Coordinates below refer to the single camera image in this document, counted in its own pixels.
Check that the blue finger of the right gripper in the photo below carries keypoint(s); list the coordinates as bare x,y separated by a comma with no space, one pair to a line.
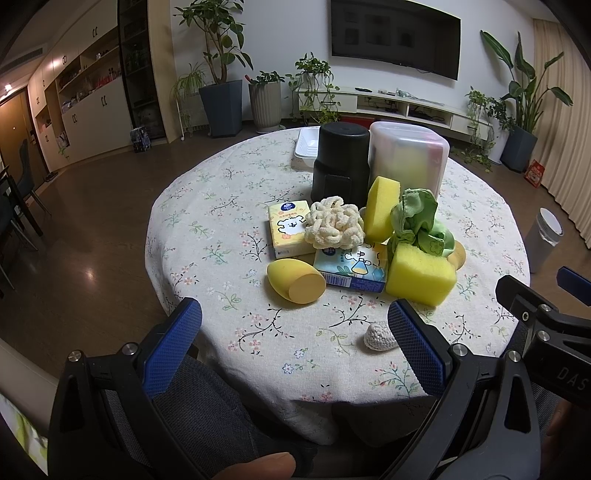
572,282
520,300

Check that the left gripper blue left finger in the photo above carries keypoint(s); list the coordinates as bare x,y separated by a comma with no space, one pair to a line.
164,348

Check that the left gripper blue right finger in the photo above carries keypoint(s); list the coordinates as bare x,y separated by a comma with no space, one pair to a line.
422,344

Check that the small white crochet piece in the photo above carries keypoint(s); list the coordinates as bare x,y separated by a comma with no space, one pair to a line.
379,338

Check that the yellow rectangular sponge front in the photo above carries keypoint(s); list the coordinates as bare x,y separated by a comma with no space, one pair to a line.
420,277

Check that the yellow rectangular sponge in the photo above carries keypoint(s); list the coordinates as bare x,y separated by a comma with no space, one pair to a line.
420,277
384,195

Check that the blue tissue pack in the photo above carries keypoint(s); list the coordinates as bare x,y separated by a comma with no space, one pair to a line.
363,268

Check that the green cloth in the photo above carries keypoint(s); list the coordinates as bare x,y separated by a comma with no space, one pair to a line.
414,223

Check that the yellow egg-shaped sponge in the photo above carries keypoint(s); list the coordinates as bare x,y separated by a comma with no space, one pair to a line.
296,281

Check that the cream knotted chenille ball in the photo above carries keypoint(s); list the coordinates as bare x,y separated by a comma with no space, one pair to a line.
331,223

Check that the yellow tissue pack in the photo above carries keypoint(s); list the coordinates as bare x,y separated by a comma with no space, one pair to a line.
287,229

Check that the tan peanut-shaped sponge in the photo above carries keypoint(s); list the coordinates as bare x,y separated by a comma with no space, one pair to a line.
458,257

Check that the person's right hand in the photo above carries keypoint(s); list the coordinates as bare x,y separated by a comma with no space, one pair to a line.
556,444

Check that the person's left hand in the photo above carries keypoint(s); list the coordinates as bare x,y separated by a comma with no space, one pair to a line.
277,466

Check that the grey trash can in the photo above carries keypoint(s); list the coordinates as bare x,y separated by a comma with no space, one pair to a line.
544,235

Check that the floral tablecloth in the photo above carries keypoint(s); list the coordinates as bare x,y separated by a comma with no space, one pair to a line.
276,329

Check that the red gift box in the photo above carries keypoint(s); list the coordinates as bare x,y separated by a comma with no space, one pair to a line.
534,173

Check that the beige curtain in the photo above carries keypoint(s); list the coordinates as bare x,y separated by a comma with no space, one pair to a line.
563,132

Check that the bird of paradise plant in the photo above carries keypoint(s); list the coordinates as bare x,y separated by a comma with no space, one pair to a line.
527,90

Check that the translucent plastic storage box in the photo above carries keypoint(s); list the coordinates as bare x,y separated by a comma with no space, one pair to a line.
413,155

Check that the small plant on console end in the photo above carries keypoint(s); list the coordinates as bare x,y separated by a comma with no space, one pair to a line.
486,116

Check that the black cylindrical container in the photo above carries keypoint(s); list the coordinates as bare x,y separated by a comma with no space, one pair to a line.
342,166

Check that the dark blue bag on floor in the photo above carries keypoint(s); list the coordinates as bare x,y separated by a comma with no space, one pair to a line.
140,139

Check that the white plastic tray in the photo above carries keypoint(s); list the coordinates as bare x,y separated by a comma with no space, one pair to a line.
306,149

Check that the spider plant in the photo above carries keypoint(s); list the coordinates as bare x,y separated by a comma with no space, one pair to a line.
187,86

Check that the white TV console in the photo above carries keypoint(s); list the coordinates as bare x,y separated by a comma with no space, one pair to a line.
381,105

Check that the trailing pothos plant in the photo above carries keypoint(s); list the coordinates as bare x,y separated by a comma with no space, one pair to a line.
313,93

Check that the plant in grey ribbed pot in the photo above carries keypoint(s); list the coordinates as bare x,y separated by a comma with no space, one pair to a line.
265,101

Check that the tall tree in blue pot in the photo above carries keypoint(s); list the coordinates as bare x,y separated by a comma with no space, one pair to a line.
223,45

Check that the white wall cabinet unit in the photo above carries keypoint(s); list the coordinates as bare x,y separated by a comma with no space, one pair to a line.
77,98

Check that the wall-mounted black television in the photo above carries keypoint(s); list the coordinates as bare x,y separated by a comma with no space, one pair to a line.
403,33

